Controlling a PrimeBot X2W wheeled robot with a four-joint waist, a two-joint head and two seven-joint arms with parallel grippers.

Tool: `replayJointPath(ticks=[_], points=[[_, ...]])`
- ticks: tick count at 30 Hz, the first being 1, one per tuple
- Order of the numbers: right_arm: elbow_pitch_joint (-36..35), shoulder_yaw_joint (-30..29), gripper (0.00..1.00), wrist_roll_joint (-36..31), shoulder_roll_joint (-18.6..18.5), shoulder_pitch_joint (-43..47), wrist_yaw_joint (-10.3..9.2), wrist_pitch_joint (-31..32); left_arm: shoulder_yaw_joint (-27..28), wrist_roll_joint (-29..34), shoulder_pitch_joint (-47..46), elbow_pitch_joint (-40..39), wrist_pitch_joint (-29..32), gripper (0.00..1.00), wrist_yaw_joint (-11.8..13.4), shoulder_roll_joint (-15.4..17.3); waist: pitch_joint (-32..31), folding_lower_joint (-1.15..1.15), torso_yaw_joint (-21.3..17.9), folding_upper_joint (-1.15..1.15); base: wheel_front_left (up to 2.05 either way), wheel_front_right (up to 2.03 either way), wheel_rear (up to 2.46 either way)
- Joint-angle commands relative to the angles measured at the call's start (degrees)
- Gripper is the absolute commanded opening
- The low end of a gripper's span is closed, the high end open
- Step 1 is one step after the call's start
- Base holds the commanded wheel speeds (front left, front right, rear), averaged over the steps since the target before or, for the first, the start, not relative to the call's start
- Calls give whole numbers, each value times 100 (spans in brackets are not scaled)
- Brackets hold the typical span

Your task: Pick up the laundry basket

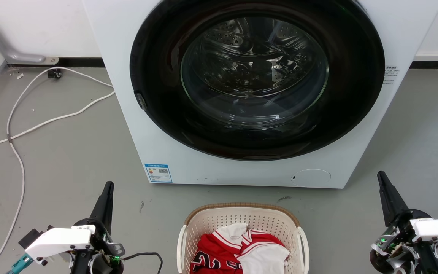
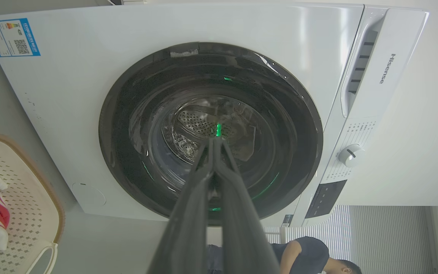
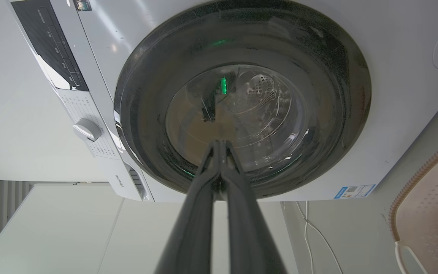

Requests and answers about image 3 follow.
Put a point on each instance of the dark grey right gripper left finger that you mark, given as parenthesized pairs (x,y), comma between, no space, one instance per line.
(192,232)

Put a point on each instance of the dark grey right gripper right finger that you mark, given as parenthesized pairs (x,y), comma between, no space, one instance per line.
(249,232)

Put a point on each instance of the beige perforated laundry basket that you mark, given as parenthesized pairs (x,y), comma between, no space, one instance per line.
(428,213)

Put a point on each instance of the blue energy label sticker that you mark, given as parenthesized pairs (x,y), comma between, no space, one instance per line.
(354,191)

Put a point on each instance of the white washing machine program dial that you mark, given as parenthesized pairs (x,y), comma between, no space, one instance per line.
(87,129)

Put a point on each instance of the dark round washing machine door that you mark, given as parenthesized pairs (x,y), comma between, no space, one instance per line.
(280,57)

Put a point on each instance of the white front-load washing machine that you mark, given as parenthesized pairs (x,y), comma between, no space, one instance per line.
(394,95)

